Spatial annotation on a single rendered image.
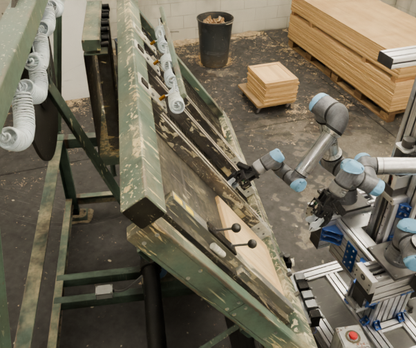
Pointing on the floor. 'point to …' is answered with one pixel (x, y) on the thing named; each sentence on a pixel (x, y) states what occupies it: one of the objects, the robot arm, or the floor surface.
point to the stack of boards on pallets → (358, 47)
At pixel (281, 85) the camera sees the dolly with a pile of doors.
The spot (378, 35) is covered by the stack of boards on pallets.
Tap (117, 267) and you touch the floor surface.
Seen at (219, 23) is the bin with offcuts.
